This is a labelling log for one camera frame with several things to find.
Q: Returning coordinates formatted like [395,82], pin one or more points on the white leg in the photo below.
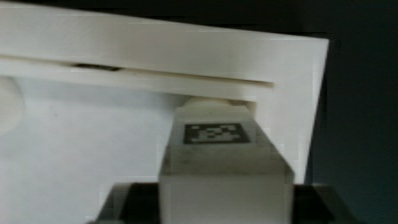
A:
[226,178]

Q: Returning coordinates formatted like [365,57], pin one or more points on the white U-shaped fence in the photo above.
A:
[102,49]

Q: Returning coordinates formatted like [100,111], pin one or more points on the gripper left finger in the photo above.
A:
[130,206]

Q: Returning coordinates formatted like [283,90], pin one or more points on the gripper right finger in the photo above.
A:
[319,206]

